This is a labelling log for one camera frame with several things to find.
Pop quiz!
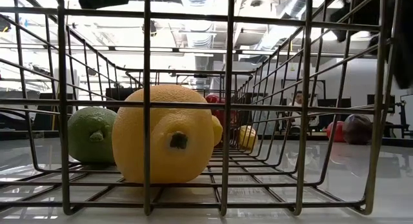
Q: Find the green lime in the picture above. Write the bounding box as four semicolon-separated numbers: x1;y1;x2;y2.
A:
66;107;119;164

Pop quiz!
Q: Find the red bell pepper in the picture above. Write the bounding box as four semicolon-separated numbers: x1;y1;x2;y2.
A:
205;94;239;128

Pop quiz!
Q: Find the yellow lemon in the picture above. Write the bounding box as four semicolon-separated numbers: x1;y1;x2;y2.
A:
211;115;224;147

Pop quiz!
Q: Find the yellow-orange orange fruit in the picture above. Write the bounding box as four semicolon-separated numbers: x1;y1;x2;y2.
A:
111;84;216;185

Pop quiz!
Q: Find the bright red apple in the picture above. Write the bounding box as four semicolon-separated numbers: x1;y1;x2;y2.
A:
325;120;348;143

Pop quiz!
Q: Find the yellow corn cob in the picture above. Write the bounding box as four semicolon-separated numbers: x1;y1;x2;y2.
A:
237;125;259;151

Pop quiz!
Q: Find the person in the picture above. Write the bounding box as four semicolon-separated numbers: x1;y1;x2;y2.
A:
283;90;322;136

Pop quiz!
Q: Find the black background monitor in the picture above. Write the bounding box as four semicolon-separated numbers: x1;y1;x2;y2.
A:
367;94;396;114

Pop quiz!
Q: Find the black equipment stand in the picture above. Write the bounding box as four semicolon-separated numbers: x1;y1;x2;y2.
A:
395;94;413;139

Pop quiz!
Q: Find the white work surface sheet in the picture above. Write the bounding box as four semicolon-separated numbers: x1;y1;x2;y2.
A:
0;138;413;224

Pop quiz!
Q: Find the silver wire basket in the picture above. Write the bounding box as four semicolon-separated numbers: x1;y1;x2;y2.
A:
0;0;404;217

